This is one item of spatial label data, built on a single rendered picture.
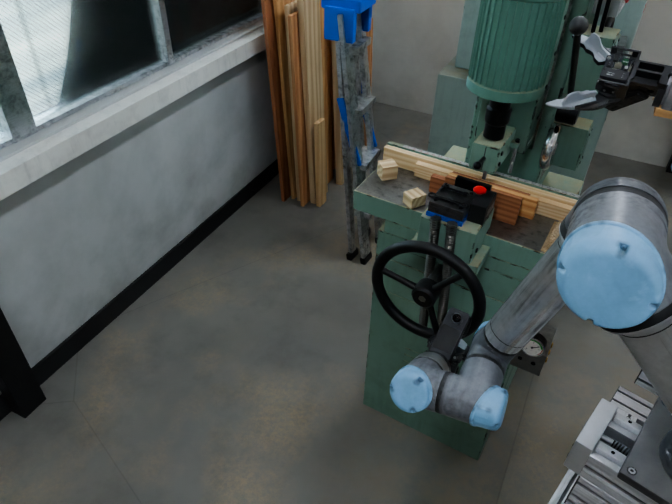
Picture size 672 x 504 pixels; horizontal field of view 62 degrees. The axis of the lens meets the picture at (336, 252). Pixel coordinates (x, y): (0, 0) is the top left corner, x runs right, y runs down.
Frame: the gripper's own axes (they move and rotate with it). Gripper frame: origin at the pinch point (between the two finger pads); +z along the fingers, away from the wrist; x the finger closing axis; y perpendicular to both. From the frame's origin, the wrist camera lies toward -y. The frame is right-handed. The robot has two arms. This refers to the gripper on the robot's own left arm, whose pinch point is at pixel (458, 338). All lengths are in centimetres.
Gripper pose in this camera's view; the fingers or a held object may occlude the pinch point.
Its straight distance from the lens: 132.3
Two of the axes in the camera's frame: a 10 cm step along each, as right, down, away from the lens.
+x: 8.6, 3.3, -3.8
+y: -2.7, 9.4, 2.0
